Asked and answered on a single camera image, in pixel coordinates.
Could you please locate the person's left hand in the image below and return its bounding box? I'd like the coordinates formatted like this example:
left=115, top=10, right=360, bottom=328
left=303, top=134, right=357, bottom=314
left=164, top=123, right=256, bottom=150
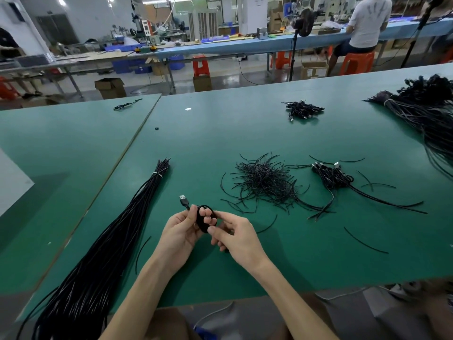
left=153, top=204, right=219, bottom=275

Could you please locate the person's right hand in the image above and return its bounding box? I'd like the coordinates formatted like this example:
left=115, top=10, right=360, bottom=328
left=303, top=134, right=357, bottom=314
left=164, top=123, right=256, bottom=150
left=207, top=211, right=274, bottom=278

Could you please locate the pile of black wire ties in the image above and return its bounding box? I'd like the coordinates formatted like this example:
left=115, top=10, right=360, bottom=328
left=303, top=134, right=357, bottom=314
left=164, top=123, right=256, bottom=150
left=219, top=152, right=331, bottom=216

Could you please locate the long black cable bundle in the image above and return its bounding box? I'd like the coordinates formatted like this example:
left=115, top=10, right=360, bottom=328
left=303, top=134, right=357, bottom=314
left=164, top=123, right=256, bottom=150
left=16, top=158, right=171, bottom=340

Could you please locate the small cable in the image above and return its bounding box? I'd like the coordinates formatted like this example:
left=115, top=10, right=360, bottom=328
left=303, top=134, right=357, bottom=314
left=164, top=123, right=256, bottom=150
left=113, top=98, right=143, bottom=112

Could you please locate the small pile of knotted cables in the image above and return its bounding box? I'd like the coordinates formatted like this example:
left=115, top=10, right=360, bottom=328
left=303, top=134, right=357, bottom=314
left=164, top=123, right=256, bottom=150
left=282, top=100, right=326, bottom=123

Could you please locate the large heap of black cables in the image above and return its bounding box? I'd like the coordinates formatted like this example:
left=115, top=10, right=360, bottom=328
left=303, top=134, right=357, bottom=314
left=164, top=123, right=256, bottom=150
left=364, top=74, right=453, bottom=181

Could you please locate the person's right forearm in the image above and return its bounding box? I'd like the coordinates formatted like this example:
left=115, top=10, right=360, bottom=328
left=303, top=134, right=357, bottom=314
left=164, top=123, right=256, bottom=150
left=251, top=258, right=341, bottom=340

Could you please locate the person's left forearm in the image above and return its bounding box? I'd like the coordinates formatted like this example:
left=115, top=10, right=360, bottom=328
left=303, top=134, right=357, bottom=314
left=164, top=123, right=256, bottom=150
left=99, top=255, right=186, bottom=340

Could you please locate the person's right leg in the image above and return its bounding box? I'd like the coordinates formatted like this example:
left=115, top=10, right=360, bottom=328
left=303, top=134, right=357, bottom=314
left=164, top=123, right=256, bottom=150
left=421, top=281, right=453, bottom=340

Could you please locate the blue plastic item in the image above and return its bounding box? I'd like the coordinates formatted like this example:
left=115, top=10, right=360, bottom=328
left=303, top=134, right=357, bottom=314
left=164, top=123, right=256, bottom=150
left=196, top=325, right=221, bottom=340

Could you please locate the small cardboard box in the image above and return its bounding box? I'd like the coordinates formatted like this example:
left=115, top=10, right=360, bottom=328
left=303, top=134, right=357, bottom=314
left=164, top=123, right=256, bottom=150
left=193, top=76, right=213, bottom=93

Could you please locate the open cardboard box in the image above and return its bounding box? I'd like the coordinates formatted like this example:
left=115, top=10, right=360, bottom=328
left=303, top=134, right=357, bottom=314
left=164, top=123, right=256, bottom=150
left=95, top=77, right=127, bottom=101

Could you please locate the red plastic stool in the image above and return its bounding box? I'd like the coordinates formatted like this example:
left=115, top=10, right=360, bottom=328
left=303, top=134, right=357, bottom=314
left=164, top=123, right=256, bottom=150
left=192, top=55, right=211, bottom=78

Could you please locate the large white box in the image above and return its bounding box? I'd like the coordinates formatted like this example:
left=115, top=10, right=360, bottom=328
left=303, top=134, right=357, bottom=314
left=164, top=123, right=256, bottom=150
left=0, top=148, right=35, bottom=217

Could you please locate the orange plastic stool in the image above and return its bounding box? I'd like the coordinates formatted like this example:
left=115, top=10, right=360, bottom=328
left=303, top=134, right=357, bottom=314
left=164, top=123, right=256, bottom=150
left=0, top=76, right=19, bottom=102
left=275, top=51, right=293, bottom=71
left=340, top=51, right=376, bottom=76

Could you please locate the long blue workbench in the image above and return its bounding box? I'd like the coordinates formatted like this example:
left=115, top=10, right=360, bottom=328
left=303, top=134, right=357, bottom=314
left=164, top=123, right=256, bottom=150
left=134, top=23, right=453, bottom=57

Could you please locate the black fan on stand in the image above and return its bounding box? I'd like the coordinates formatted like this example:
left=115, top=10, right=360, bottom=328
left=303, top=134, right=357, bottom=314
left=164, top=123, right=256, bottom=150
left=288, top=7, right=317, bottom=82

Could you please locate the black tripod stand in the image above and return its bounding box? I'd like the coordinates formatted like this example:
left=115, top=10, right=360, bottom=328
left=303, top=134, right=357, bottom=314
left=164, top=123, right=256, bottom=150
left=401, top=0, right=445, bottom=68

